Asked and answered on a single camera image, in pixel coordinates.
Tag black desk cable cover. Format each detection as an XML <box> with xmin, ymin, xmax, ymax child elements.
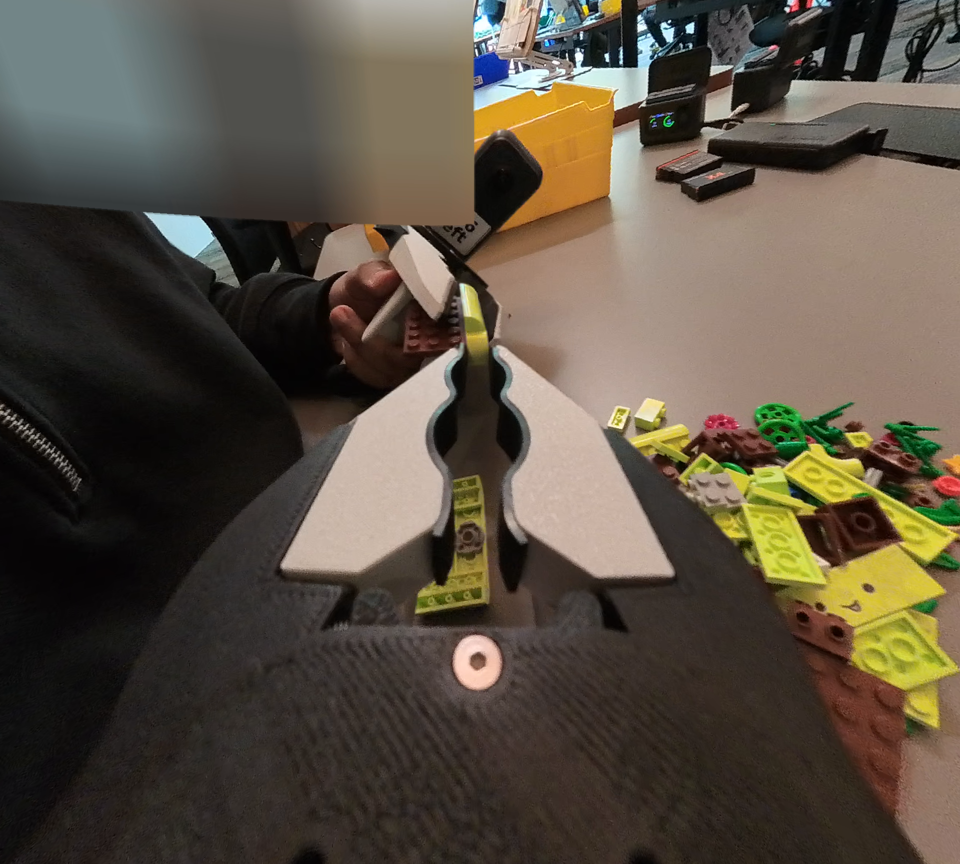
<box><xmin>810</xmin><ymin>101</ymin><xmax>960</xmax><ymax>168</ymax></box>

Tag pile of toy bricks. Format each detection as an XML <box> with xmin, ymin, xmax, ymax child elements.
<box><xmin>607</xmin><ymin>395</ymin><xmax>960</xmax><ymax>805</ymax></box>

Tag black camera battery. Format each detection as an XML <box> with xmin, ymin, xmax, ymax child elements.
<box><xmin>681</xmin><ymin>164</ymin><xmax>757</xmax><ymax>203</ymax></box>
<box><xmin>656</xmin><ymin>152</ymin><xmax>725</xmax><ymax>183</ymax></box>

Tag person's left forearm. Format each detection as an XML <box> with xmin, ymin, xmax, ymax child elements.
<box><xmin>206</xmin><ymin>219</ymin><xmax>354</xmax><ymax>393</ymax></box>

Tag lime and brown brick assembly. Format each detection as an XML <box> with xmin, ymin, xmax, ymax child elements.
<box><xmin>402</xmin><ymin>283</ymin><xmax>492</xmax><ymax>423</ymax></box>

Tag black charging case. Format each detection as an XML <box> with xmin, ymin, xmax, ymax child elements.
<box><xmin>639</xmin><ymin>47</ymin><xmax>712</xmax><ymax>147</ymax></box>

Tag long lime green plate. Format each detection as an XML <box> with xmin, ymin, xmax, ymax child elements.
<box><xmin>414</xmin><ymin>474</ymin><xmax>492</xmax><ymax>616</ymax></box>

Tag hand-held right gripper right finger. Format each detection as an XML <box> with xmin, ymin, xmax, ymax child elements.
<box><xmin>491</xmin><ymin>345</ymin><xmax>676</xmax><ymax>604</ymax></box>

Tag yellow plastic bin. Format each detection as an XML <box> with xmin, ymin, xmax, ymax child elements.
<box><xmin>474</xmin><ymin>80</ymin><xmax>616</xmax><ymax>233</ymax></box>

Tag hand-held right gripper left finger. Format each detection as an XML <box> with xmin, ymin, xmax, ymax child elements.
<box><xmin>279</xmin><ymin>345</ymin><xmax>466</xmax><ymax>597</ymax></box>

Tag flat black power bank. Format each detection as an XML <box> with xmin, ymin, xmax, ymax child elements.
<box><xmin>707</xmin><ymin>120</ymin><xmax>871</xmax><ymax>170</ymax></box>

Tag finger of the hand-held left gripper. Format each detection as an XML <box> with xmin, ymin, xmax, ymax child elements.
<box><xmin>388</xmin><ymin>234</ymin><xmax>460</xmax><ymax>322</ymax></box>
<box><xmin>472</xmin><ymin>279</ymin><xmax>505</xmax><ymax>344</ymax></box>

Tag person's left hand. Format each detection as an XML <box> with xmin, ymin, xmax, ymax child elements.
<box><xmin>328</xmin><ymin>260</ymin><xmax>429</xmax><ymax>389</ymax></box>

